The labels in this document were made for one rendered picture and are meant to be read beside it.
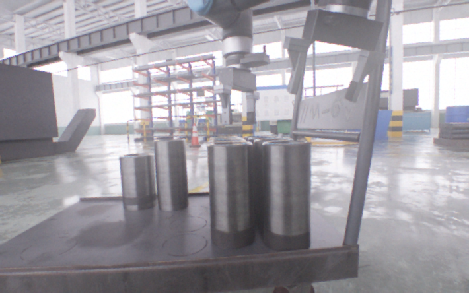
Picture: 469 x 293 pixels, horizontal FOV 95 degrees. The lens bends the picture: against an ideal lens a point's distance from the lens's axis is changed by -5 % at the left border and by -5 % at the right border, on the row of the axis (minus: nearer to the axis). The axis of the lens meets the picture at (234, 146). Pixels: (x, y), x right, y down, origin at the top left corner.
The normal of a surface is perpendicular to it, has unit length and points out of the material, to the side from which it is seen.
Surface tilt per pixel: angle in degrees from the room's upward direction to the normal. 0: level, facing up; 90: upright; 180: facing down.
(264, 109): 90
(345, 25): 113
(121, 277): 90
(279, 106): 90
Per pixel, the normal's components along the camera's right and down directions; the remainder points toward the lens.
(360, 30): 0.10, 0.47
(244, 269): 0.09, 0.08
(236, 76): 0.83, 0.02
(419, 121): -0.35, 0.09
